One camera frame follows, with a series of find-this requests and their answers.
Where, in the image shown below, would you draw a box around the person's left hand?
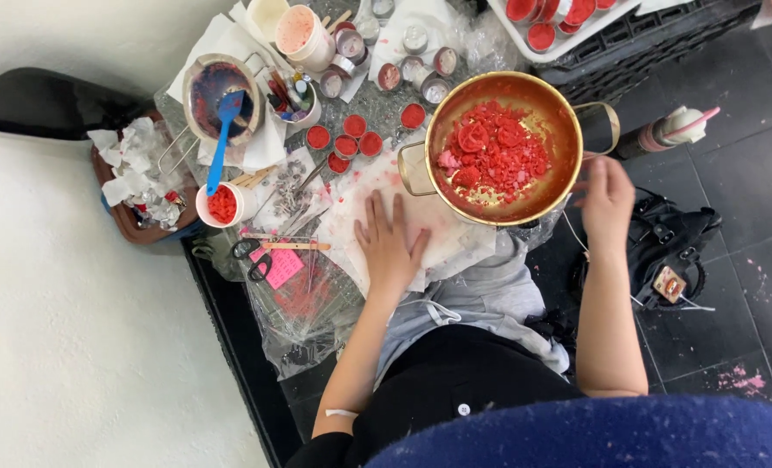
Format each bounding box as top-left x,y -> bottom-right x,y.
354,190 -> 433,295

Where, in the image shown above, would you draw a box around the person's right hand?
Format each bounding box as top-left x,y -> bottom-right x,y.
571,155 -> 637,245

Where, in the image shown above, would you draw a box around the dark bottle with pink straw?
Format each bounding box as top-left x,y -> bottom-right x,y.
613,105 -> 722,162

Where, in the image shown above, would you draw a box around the black handbag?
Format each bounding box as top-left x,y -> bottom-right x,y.
625,187 -> 724,312

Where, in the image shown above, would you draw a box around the red wax chunks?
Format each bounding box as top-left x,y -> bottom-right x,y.
436,100 -> 553,206

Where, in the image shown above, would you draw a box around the black plastic crate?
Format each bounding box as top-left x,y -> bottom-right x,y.
534,0 -> 765,106

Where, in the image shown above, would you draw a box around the white tray of red candles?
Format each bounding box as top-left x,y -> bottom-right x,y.
487,0 -> 642,65

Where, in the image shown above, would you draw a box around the stained white paper sheets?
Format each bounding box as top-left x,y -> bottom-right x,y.
313,148 -> 499,295

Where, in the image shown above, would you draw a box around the person's grey trousers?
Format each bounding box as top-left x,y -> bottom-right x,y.
373,229 -> 572,391

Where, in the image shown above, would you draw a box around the cluster of empty metal tins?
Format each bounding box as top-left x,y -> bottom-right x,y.
318,0 -> 460,106

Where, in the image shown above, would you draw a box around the group of red-filled candle tins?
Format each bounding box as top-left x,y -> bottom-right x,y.
305,102 -> 428,176

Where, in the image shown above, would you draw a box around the person's black top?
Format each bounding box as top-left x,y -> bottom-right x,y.
285,324 -> 587,468

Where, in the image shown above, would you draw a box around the person's blue fleece garment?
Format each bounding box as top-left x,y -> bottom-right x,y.
363,394 -> 772,468

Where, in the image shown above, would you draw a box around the metal tweezers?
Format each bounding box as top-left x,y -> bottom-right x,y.
281,207 -> 330,239

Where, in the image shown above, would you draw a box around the pile of metal wick tabs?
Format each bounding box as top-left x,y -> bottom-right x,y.
268,161 -> 310,217

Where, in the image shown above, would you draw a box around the wooden craft stick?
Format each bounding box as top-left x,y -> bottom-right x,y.
260,241 -> 332,252

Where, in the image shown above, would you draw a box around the cup of pens and tools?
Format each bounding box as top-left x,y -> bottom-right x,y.
266,67 -> 322,129

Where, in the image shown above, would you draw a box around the pink sticky note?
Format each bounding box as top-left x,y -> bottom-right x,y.
250,247 -> 305,291

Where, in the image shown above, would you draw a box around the white cup with pink residue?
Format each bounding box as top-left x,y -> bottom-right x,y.
275,4 -> 337,73

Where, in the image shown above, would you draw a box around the white paper towels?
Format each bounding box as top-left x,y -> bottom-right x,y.
164,2 -> 291,174

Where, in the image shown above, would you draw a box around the bundle of wooden sticks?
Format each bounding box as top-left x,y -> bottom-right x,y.
229,165 -> 278,191

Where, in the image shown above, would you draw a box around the empty cream cup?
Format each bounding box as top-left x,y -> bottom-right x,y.
246,0 -> 291,44

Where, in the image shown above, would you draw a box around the white cup of red wax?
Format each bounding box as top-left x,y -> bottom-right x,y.
195,181 -> 259,230

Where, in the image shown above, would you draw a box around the blue silicone spatula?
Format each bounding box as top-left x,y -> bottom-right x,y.
204,90 -> 247,198

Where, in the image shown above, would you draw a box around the metal wax melting pitcher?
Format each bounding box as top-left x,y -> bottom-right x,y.
182,52 -> 270,148

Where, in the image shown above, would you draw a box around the brown bin of crumpled tissues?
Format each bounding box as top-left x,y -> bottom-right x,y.
88,109 -> 203,246

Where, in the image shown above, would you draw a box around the black cushion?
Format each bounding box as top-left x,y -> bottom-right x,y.
0,67 -> 156,142

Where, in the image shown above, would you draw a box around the white cable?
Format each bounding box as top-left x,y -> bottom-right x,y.
560,209 -> 717,313

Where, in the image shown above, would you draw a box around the gold pot with handles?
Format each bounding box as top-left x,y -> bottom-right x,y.
397,70 -> 621,228

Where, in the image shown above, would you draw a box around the black-handled scissors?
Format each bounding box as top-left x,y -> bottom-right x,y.
230,237 -> 275,283

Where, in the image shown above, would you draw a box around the metal wire stand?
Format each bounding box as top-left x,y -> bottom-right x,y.
157,122 -> 202,178

